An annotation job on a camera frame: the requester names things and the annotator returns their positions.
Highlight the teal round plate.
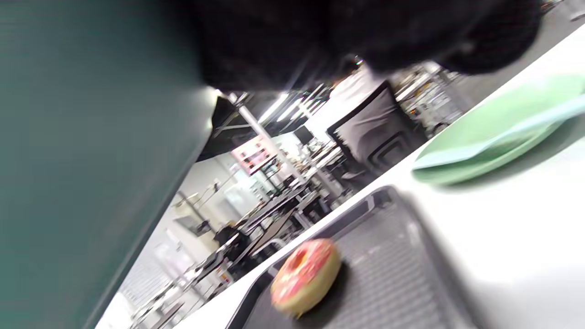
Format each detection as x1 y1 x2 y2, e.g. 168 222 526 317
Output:
0 0 219 329

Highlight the black baking tray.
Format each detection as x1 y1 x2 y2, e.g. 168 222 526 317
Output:
226 185 480 329

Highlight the light green round plate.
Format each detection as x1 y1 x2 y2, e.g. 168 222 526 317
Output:
411 75 585 186

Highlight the pink sprinkled mini donut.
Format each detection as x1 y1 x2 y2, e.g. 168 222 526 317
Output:
270 238 342 318

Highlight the black mesh office chair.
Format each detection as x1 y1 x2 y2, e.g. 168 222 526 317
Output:
327 80 428 183

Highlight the light blue dessert shovel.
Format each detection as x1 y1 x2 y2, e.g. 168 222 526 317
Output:
414 94 585 170

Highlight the person's right hand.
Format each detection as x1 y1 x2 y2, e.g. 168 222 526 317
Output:
192 0 544 92

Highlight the monitor with pink screen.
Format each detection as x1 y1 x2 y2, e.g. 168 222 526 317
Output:
231 135 278 176

